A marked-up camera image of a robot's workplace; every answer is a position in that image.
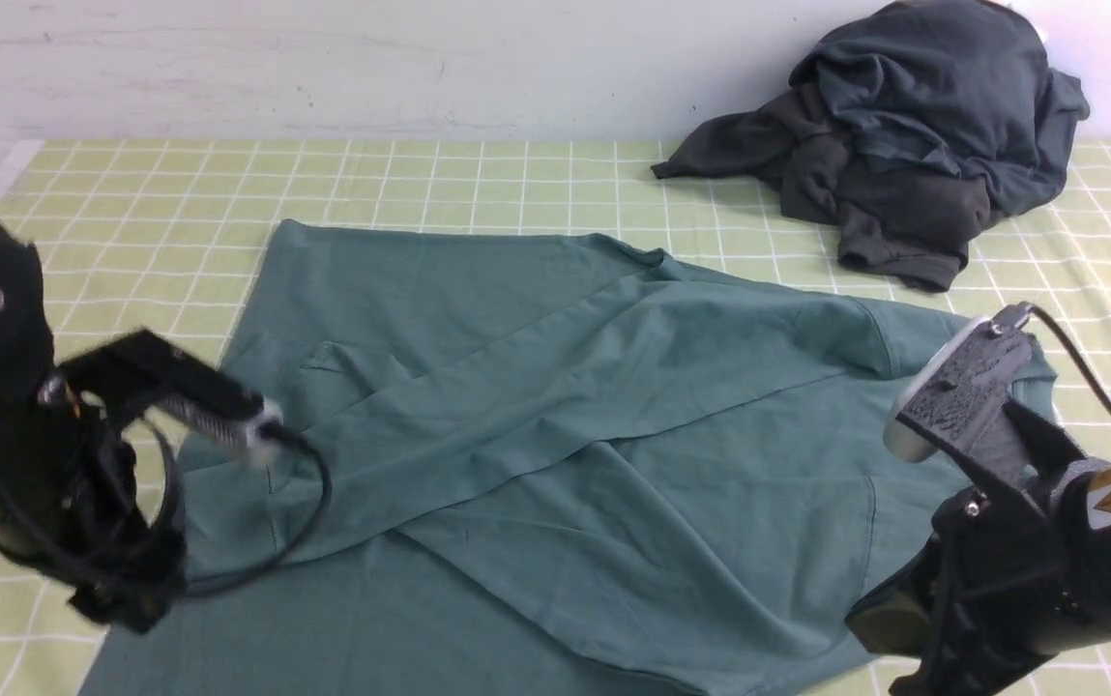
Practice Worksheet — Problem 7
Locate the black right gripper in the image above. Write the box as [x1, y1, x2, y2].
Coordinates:
[845, 401, 1087, 695]

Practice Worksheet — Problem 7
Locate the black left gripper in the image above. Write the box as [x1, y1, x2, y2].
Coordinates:
[0, 419, 187, 634]

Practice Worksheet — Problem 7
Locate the green long sleeve shirt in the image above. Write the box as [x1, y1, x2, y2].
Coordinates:
[81, 221, 965, 695]

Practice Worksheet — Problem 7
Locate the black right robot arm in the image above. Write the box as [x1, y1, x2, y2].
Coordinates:
[845, 399, 1111, 695]

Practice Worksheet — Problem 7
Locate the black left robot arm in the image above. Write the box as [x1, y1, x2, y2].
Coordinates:
[0, 223, 184, 634]

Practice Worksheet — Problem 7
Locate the dark grey shirt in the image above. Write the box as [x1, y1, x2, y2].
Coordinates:
[788, 1, 1091, 216]

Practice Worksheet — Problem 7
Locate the green checkered tablecloth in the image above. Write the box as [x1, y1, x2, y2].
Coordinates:
[0, 138, 1111, 695]

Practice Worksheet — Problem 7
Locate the black crumpled garment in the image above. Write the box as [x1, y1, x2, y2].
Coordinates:
[652, 84, 1003, 294]

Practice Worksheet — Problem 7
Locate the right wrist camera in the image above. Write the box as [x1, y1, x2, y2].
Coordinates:
[883, 304, 1034, 463]

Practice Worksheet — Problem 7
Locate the right camera cable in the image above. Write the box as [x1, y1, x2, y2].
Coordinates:
[995, 304, 1111, 453]

